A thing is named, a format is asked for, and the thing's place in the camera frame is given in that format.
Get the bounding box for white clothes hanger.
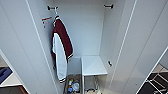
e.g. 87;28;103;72
51;7;61;28

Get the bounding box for blue object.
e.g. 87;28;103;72
0;67;14;84

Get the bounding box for white wardrobe cabinet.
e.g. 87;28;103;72
25;0;138;94

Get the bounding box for red white jacket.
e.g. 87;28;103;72
50;15;75;84

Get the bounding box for orange white warning label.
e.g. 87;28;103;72
41;15;53;26

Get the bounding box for colourful items on wardrobe bottom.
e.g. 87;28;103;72
65;75;82;94

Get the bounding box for white wardrobe door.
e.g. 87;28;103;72
109;0;168;94
0;0;60;94

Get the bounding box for white inner shelf box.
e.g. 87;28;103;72
80;55;109;78

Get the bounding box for black wall hook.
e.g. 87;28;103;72
46;5;59;11
102;3;115;10

